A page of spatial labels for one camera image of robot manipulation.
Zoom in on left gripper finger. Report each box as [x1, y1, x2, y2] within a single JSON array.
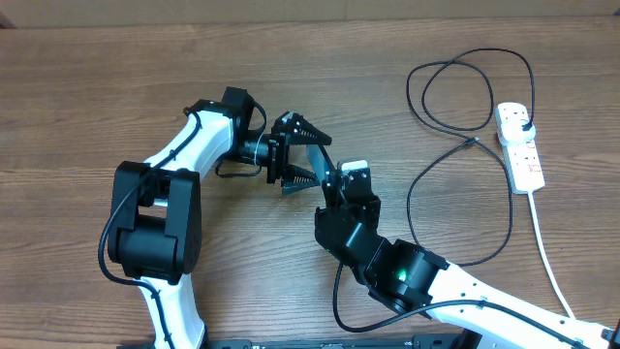
[[281, 164, 320, 195], [290, 115, 332, 145]]

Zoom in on Samsung Galaxy smartphone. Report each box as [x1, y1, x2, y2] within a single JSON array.
[[306, 144, 333, 183]]

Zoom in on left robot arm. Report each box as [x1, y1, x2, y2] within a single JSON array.
[[98, 87, 331, 348]]

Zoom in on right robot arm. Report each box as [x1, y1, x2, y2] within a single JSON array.
[[315, 168, 619, 348]]

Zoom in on white charger plug adapter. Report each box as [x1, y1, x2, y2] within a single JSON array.
[[498, 120, 537, 146]]

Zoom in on white power strip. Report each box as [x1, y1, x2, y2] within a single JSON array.
[[495, 102, 545, 194]]

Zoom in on white power strip cord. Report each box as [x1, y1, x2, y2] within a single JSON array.
[[526, 191, 577, 321]]

